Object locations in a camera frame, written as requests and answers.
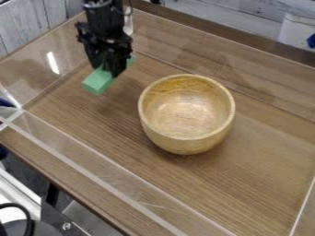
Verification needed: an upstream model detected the green rectangular block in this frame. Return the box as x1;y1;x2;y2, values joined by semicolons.
80;56;136;96

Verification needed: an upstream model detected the black table leg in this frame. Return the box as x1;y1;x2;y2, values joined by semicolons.
45;183;60;207

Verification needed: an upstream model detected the white cylindrical container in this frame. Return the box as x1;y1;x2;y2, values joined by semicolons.
277;12;315;53

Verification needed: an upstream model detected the clear acrylic corner bracket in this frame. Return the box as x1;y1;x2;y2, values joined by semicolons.
122;6;133;36

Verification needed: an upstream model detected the black cable loop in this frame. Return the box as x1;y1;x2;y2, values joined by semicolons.
0;202;36;236

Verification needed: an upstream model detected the light wooden bowl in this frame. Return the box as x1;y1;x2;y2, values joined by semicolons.
137;74;236;155

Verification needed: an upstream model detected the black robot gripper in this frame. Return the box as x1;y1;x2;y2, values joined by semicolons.
74;2;133;77

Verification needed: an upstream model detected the clear acrylic tray wall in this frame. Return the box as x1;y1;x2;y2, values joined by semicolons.
0;106;236;236

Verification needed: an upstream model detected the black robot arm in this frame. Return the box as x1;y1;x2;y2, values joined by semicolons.
74;0;133;77

